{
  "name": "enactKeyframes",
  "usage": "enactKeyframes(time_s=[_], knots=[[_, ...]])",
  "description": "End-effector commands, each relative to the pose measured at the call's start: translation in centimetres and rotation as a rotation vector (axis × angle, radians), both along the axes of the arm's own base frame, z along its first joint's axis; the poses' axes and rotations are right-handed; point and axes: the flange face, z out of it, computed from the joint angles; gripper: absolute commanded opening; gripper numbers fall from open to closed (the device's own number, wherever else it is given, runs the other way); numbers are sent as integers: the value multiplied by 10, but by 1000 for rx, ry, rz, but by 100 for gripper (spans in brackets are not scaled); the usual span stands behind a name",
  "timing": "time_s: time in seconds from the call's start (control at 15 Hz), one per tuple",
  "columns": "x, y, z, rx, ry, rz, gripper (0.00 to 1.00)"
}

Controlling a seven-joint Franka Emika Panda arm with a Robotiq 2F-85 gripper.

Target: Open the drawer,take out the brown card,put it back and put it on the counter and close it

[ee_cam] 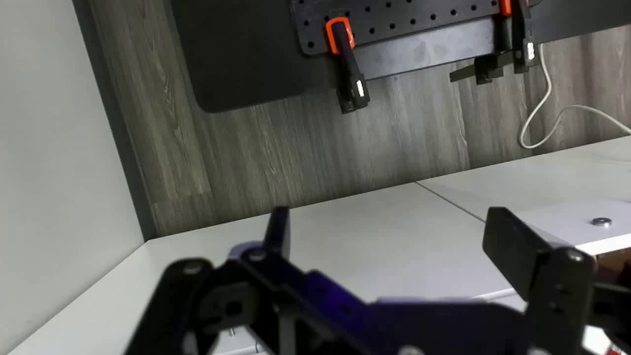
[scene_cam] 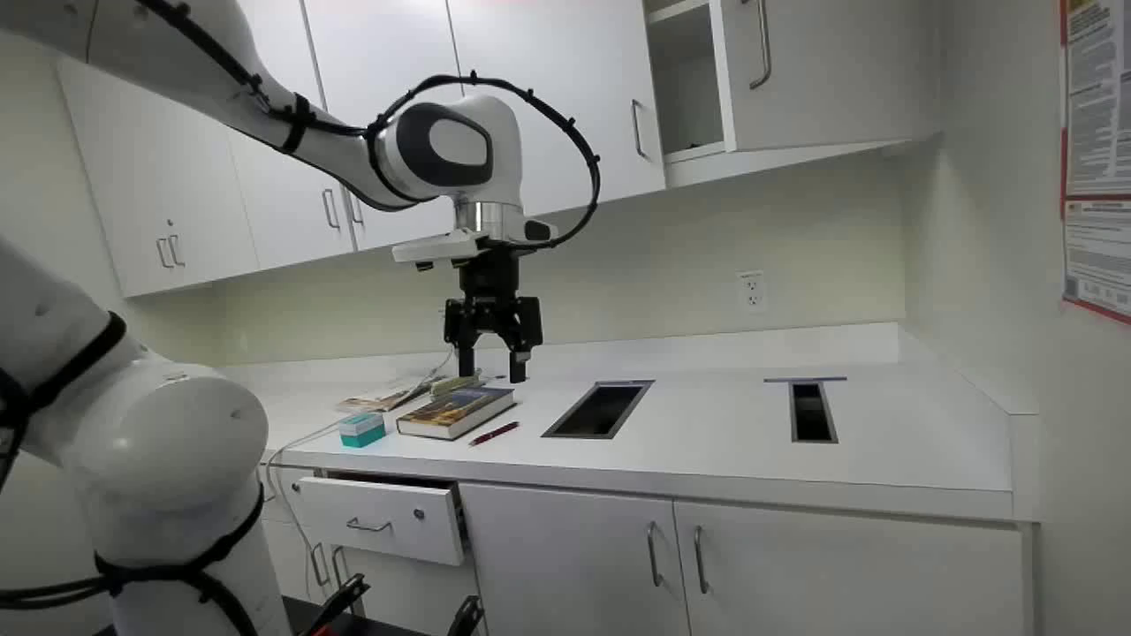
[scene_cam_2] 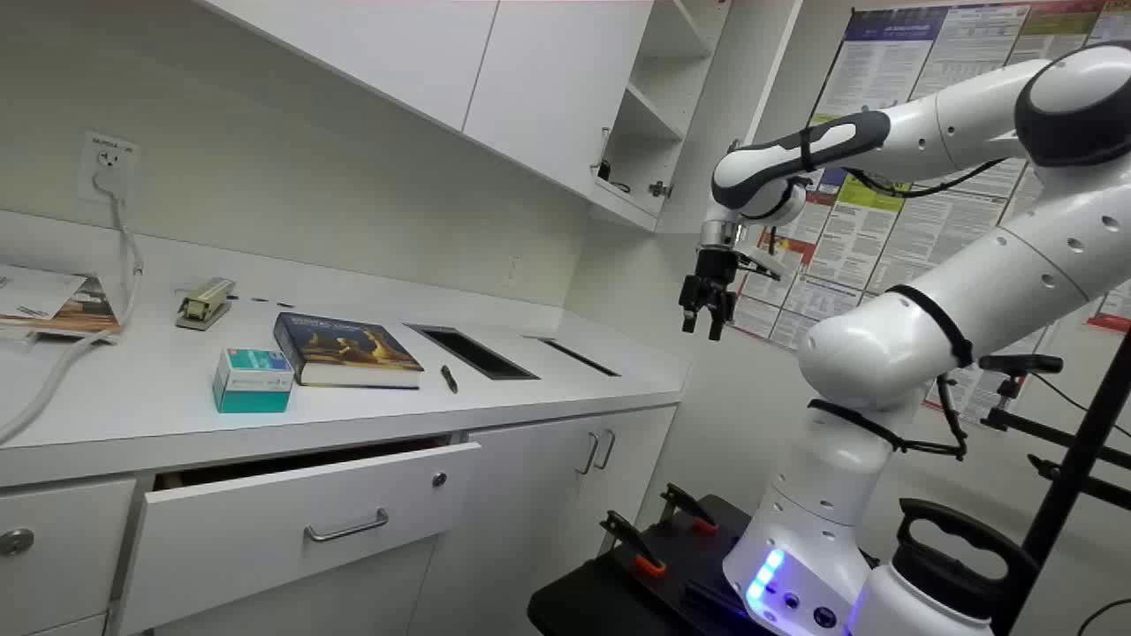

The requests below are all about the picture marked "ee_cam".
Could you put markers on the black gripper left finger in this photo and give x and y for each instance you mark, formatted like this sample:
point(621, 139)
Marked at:
point(276, 230)

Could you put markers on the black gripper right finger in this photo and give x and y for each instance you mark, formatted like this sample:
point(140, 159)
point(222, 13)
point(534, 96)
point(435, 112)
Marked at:
point(558, 289)

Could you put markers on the white drawer round knob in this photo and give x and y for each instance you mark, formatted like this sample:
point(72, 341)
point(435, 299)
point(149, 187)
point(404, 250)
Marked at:
point(577, 230)

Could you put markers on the black pegboard base plate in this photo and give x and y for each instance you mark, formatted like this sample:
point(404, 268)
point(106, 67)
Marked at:
point(394, 21)

